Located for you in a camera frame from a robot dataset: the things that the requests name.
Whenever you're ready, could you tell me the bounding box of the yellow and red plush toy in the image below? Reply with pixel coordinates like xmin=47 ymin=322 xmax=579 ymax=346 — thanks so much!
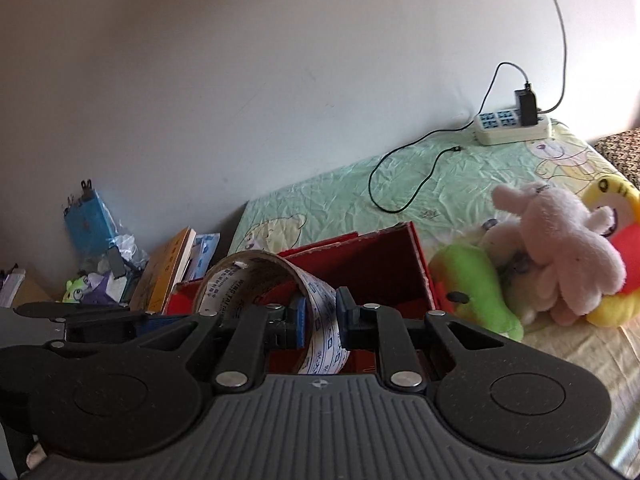
xmin=582 ymin=174 xmax=640 ymax=329

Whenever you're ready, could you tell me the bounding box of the printed packing tape roll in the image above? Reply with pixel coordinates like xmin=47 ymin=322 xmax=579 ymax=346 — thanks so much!
xmin=192 ymin=249 xmax=352 ymax=376

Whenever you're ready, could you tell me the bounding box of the black charger plug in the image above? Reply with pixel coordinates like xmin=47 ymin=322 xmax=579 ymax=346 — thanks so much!
xmin=514 ymin=82 xmax=540 ymax=127

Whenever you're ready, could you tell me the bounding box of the white book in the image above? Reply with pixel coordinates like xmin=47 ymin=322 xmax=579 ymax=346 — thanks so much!
xmin=179 ymin=231 xmax=202 ymax=284

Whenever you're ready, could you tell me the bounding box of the blue and white packet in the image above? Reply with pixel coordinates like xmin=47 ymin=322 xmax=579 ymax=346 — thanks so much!
xmin=190 ymin=232 xmax=221 ymax=281

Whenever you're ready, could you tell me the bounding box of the brown patterned pillow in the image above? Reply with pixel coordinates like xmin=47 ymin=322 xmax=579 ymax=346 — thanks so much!
xmin=592 ymin=127 xmax=640 ymax=189

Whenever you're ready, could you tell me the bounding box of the white paper stack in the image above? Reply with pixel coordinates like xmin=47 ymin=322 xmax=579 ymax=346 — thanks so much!
xmin=0 ymin=267 xmax=27 ymax=308

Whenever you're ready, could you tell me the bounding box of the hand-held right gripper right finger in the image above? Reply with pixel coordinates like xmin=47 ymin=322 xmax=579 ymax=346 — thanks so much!
xmin=335 ymin=286 xmax=506 ymax=394

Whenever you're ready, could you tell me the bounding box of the black charging cable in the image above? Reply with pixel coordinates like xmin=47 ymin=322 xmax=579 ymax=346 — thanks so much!
xmin=369 ymin=62 xmax=532 ymax=214

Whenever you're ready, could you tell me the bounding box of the red cardboard box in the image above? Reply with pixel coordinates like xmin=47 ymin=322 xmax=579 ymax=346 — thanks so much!
xmin=165 ymin=221 xmax=441 ymax=376

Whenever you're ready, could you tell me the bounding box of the green cartoon bed sheet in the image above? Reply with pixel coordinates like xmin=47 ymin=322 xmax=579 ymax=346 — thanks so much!
xmin=227 ymin=119 xmax=640 ymax=467

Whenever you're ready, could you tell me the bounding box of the black phone holder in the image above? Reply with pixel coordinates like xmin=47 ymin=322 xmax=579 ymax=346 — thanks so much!
xmin=107 ymin=247 xmax=127 ymax=279

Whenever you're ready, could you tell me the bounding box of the blue packet with binder clips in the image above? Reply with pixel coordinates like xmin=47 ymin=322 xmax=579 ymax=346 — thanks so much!
xmin=63 ymin=178 xmax=121 ymax=257

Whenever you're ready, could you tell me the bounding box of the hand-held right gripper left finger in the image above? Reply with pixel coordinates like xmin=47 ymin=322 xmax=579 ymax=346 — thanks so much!
xmin=127 ymin=298 xmax=308 ymax=394

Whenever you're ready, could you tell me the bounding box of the orange book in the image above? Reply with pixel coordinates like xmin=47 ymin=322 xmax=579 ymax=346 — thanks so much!
xmin=128 ymin=226 xmax=197 ymax=315

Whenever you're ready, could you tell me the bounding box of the white plush toy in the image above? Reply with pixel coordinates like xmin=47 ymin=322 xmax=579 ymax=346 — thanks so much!
xmin=477 ymin=217 xmax=556 ymax=324

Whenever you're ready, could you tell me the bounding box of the green alien plush toy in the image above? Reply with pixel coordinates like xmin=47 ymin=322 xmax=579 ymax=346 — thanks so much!
xmin=62 ymin=272 xmax=104 ymax=306

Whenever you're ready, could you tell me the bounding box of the grey power cable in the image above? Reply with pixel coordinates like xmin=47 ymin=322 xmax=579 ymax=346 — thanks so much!
xmin=537 ymin=0 xmax=569 ymax=115

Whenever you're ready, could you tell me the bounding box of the white power strip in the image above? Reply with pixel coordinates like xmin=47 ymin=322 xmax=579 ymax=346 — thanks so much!
xmin=473 ymin=108 xmax=553 ymax=147

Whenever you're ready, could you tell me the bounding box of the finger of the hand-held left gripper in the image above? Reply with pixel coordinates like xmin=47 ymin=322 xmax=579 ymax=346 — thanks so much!
xmin=14 ymin=302 xmax=169 ymax=337

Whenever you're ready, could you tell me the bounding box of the pink plush toy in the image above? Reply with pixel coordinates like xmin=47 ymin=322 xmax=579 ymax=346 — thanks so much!
xmin=492 ymin=182 xmax=628 ymax=326

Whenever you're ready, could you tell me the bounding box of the clear plastic bag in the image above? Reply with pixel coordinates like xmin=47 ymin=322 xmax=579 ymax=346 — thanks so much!
xmin=95 ymin=231 xmax=151 ymax=282

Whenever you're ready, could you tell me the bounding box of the purple packet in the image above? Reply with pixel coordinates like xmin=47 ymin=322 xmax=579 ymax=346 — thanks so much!
xmin=82 ymin=270 xmax=127 ymax=306

